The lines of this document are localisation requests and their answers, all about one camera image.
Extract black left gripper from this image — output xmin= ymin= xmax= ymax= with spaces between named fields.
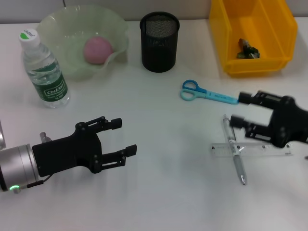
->
xmin=32 ymin=115 xmax=138 ymax=178

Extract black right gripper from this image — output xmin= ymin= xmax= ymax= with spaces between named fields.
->
xmin=230 ymin=90 xmax=308 ymax=148

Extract blue cyan scissors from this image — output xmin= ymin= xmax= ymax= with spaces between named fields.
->
xmin=180 ymin=79 xmax=240 ymax=105

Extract small dark object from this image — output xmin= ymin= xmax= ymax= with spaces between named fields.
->
xmin=235 ymin=38 xmax=260 ymax=59

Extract clear water bottle green label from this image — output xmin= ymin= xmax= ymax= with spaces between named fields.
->
xmin=18 ymin=27 xmax=71 ymax=109

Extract pink peach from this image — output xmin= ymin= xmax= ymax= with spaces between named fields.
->
xmin=83 ymin=36 xmax=114 ymax=65

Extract transparent plastic ruler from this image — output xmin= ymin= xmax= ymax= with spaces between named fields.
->
xmin=211 ymin=141 xmax=294 ymax=157

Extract silver ballpoint pen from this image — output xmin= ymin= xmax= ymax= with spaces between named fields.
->
xmin=222 ymin=114 xmax=247 ymax=185

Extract black mesh pen cup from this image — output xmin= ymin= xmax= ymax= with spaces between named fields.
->
xmin=139 ymin=12 xmax=180 ymax=73

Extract green glass fruit bowl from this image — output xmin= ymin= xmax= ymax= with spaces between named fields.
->
xmin=36 ymin=6 xmax=129 ymax=81

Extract yellow plastic bin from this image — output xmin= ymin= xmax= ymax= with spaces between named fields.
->
xmin=208 ymin=0 xmax=298 ymax=78

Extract left gripper cable with connector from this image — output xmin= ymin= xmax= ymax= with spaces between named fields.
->
xmin=12 ymin=131 xmax=52 ymax=194

